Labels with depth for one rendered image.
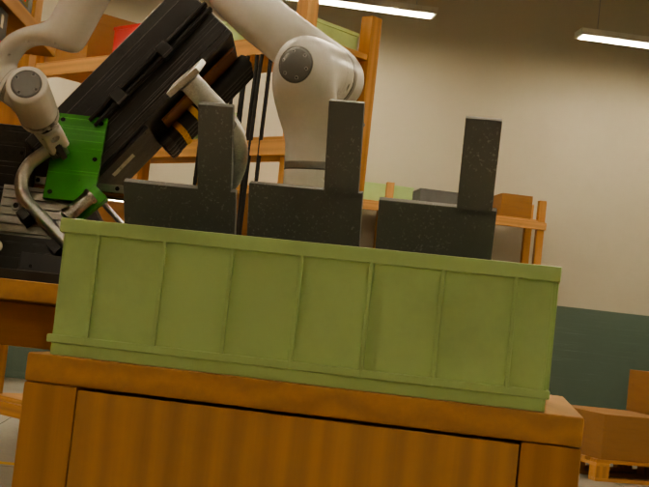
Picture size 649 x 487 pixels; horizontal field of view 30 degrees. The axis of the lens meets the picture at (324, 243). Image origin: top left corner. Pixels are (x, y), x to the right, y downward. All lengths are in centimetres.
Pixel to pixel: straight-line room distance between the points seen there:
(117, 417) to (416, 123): 1064
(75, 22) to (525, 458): 142
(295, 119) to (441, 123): 992
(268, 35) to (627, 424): 641
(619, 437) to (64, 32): 641
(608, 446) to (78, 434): 701
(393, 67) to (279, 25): 982
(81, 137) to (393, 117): 931
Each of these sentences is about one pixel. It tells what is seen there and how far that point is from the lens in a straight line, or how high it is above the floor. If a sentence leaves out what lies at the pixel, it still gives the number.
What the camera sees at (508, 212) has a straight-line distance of 1161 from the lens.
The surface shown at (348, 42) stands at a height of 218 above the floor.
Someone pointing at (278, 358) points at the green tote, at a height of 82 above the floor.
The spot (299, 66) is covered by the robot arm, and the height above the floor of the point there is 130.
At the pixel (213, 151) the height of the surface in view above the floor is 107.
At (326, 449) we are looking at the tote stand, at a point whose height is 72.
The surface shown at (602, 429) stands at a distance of 835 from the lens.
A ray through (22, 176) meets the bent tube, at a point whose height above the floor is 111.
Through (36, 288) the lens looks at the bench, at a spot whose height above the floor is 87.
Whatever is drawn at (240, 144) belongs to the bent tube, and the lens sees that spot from 160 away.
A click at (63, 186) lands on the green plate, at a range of 279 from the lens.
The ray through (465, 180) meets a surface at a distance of 153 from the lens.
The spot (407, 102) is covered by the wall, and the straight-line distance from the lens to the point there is 1206.
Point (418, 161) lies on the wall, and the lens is 1200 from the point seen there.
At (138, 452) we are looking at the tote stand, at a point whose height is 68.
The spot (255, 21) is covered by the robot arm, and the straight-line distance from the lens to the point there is 229.
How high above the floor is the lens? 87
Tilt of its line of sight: 4 degrees up
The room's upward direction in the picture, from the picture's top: 6 degrees clockwise
